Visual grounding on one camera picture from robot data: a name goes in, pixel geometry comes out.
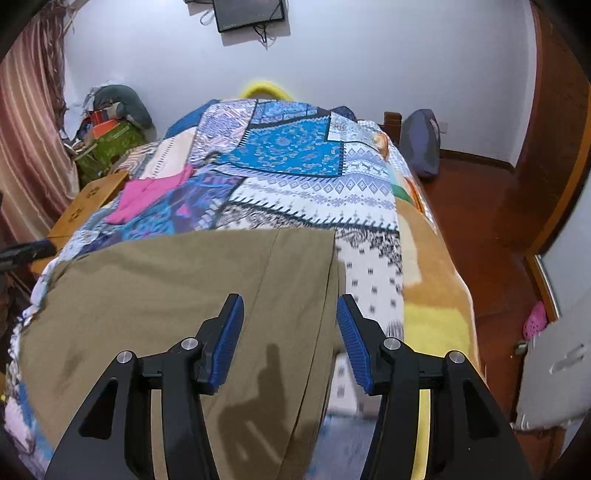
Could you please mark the orange yellow blanket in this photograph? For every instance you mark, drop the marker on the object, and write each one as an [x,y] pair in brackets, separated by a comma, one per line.
[438,306]

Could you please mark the yellow pillow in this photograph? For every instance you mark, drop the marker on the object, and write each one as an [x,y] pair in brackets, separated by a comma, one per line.
[265,89]

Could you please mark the pile of bags and clothes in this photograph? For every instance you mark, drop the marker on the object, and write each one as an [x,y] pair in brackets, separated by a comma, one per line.
[98,132]

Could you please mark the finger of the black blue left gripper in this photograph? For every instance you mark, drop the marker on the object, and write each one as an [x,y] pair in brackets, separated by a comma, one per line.
[23,254]

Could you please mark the folded pink garment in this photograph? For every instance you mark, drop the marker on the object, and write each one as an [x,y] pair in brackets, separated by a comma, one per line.
[139,194]

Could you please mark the blue patchwork bedspread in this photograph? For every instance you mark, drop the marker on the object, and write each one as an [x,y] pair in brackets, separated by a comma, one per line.
[255,164]

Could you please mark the brown wooden door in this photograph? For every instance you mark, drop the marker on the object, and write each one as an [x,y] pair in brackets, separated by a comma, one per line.
[555,159]

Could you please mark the dark blue backpack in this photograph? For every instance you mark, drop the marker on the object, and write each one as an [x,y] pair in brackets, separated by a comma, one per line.
[420,143]

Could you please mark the pink croc shoe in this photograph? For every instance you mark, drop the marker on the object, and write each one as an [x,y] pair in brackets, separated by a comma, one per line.
[536,321]

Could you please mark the olive khaki pants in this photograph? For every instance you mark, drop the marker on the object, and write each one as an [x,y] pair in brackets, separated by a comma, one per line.
[146,295]

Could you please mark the wall-mounted black television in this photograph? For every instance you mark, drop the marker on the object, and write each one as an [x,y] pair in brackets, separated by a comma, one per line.
[235,14]

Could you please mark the striped pink curtain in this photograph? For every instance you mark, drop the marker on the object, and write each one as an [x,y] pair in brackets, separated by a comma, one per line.
[38,178]

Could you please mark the white appliance with stickers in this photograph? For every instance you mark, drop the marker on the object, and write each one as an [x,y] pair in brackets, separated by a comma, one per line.
[555,386]

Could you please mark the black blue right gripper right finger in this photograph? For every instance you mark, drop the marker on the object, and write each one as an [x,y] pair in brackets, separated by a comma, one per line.
[470,437]

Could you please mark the orange wooden folding table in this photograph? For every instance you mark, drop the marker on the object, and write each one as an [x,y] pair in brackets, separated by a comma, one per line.
[92,197]

